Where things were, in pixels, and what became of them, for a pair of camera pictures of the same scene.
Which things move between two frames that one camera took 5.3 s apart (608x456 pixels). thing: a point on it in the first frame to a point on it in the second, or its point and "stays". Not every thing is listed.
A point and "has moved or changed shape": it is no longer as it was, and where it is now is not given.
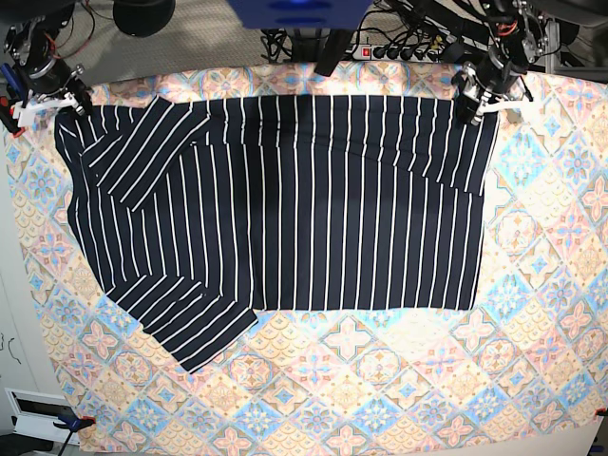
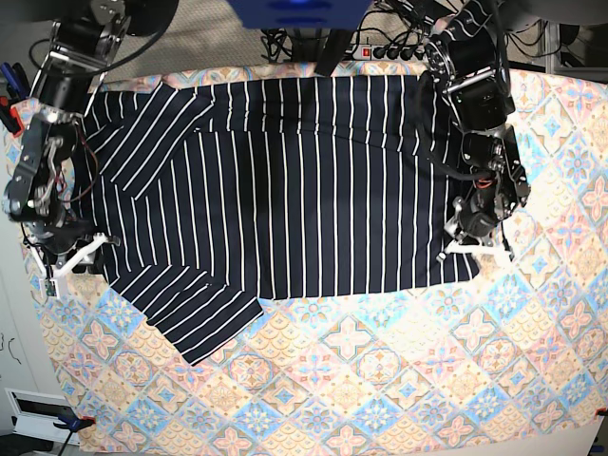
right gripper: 493,74 to 476,216
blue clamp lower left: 72,425 stays
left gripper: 46,76 to 58,238
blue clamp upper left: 14,91 stays
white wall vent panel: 33,413 stays
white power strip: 370,51 stays
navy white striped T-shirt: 201,212 has moved or changed shape
